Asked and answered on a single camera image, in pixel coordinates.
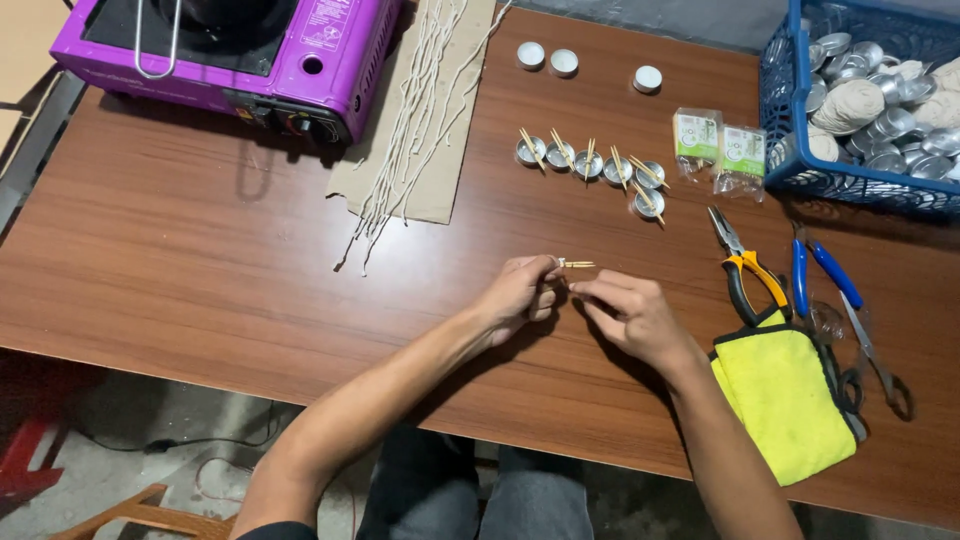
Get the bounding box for person's left hand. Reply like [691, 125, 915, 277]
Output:
[478, 255, 566, 348]

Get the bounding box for person's right hand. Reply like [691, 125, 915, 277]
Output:
[568, 270, 708, 370]

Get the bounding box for toothpicks laid across cups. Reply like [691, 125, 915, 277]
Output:
[517, 127, 672, 228]

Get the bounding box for yellow cloth with black edge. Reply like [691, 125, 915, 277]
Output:
[708, 307, 868, 488]

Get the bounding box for small clear plastic bag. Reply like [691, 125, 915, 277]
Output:
[808, 300, 846, 344]

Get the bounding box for brown cardboard sheet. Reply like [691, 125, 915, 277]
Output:
[326, 0, 501, 226]

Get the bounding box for clear toothpick packet green label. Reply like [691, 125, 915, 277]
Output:
[672, 107, 724, 186]
[713, 124, 768, 203]

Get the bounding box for person's legs in grey jeans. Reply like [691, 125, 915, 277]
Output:
[355, 426, 595, 540]

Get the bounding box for blue basket of candle supplies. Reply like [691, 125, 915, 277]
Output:
[759, 0, 960, 219]

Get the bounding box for purple portable gas stove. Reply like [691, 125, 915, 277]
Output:
[48, 0, 407, 148]

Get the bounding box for person's black sleeve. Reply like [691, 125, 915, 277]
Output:
[238, 520, 319, 540]

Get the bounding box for black pot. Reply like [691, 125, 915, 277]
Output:
[153, 0, 301, 35]

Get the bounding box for wooden chair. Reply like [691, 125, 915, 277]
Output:
[48, 483, 238, 540]

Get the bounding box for red plastic stool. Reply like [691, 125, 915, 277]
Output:
[0, 416, 69, 505]

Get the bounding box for beige wooden board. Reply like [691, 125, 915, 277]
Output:
[0, 0, 76, 151]

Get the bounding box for yellow black handled pliers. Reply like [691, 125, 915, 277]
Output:
[707, 204, 793, 328]

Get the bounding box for blue handled pliers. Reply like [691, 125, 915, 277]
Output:
[789, 219, 865, 320]

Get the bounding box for bundle of white wick strings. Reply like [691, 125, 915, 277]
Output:
[333, 0, 516, 278]

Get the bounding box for black handled scissors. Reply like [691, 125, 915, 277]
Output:
[813, 292, 916, 423]

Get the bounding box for thin red cable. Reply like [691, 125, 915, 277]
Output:
[192, 456, 258, 505]

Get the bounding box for black cable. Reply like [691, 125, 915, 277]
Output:
[75, 401, 280, 456]

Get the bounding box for metal wire handle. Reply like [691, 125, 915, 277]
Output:
[133, 0, 183, 81]

